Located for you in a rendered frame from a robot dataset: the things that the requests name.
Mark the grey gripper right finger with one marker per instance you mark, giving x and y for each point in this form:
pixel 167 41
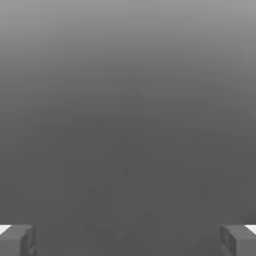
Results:
pixel 242 242

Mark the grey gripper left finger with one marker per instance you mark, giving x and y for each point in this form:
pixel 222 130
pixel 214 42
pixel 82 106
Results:
pixel 14 242

